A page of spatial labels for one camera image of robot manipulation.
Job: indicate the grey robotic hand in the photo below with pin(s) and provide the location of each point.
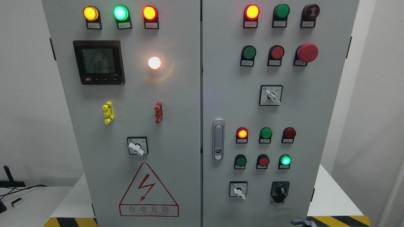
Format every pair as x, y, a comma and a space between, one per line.
303, 222

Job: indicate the black rotary knob switch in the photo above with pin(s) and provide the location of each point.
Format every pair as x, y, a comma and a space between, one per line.
279, 191

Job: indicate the white platform with hazard stripes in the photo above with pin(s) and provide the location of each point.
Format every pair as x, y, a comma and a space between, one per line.
330, 206

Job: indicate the green lamp lower right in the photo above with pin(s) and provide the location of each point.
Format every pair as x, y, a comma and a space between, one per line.
284, 161

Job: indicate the red push button lower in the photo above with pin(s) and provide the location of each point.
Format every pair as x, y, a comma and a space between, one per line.
262, 161

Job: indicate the red push button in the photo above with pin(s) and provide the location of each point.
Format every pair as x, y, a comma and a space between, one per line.
262, 161
275, 55

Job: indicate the green push button lower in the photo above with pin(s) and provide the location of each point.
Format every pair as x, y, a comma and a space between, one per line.
240, 162

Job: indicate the green push button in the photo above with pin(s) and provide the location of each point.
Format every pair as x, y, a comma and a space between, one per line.
240, 162
248, 54

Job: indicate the red lamp middle right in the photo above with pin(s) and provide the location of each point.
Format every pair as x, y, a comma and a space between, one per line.
288, 135

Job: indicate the green lamp middle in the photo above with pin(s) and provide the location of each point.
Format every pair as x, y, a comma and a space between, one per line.
265, 135

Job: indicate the lit red lamp middle left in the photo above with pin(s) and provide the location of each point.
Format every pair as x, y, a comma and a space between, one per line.
241, 136

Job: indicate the red electric hazard warning sticker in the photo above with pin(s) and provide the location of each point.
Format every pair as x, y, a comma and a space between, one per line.
147, 196

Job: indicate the grey electrical control cabinet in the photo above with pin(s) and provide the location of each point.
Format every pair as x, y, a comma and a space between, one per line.
199, 43

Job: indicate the red mushroom emergency stop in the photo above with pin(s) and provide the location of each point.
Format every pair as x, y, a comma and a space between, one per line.
305, 54

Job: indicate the red push button upper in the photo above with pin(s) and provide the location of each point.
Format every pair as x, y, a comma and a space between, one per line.
275, 55

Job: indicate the green push button upper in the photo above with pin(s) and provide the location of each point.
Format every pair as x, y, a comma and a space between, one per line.
248, 54

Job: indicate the red terminal clip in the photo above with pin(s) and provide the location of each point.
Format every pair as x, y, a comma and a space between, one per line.
158, 112

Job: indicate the dark red buzzer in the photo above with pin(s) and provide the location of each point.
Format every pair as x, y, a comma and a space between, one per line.
309, 15

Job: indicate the green lamp right top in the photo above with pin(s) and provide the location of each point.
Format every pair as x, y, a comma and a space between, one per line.
280, 16

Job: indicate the lit red lamp right top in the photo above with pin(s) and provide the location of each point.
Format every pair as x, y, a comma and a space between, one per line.
250, 16

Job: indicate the glowing white round lamp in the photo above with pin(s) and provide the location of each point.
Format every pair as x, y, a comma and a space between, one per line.
154, 63

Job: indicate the yellow terminal clip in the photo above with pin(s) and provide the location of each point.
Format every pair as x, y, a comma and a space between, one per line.
108, 112

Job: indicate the lit red lamp left door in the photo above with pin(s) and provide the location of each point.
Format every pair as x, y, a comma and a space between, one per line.
150, 17

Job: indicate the black digital power meter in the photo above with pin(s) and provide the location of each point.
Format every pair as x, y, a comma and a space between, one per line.
99, 62

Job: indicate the lit green indicator lamp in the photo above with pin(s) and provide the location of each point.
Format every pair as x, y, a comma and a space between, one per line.
122, 17

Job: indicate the small black white adapter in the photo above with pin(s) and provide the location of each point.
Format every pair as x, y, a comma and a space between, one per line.
16, 202

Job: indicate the black device with antenna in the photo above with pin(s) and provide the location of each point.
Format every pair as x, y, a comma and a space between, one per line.
11, 182

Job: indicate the yellow indicator lamp top left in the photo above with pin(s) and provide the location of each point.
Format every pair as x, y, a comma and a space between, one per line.
92, 17

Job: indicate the black object at left edge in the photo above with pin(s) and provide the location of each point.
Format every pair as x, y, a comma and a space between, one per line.
3, 207

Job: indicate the white selector switch lower right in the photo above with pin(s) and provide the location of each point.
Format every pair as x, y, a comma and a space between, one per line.
238, 189

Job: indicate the white selector switch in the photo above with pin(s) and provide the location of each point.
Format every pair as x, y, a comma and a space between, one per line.
238, 189
270, 95

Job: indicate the silver door lock handle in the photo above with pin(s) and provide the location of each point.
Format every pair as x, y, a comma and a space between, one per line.
218, 129

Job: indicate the white selector switch upper right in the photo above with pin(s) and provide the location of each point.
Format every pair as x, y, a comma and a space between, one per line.
270, 95

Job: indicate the white selector switch left door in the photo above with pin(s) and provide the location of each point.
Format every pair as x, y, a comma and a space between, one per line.
137, 146

